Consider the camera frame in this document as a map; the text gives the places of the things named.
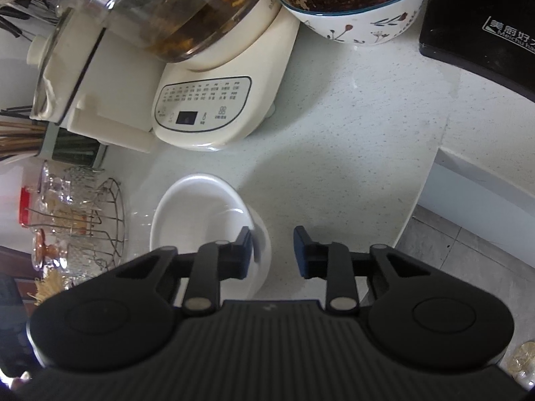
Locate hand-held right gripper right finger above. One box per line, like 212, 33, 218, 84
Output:
293, 226, 432, 315

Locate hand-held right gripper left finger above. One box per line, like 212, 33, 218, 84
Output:
115, 226, 254, 318

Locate white shallow bowl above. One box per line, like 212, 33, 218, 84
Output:
149, 174, 254, 255

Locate bowl of dry noodles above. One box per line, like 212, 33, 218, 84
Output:
26, 266, 71, 307

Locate cream electric health kettle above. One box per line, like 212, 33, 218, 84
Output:
27, 0, 301, 154

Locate green chopstick holder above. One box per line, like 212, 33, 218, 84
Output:
39, 126, 106, 168

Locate floral bowl of chili sauce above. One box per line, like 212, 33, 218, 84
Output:
275, 0, 429, 45

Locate crumpled yellowish plastic bag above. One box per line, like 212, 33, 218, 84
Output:
509, 342, 535, 386

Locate black induction cooktop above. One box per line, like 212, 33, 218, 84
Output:
418, 0, 535, 103

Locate round wire glass rack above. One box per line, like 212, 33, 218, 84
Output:
25, 177, 128, 260

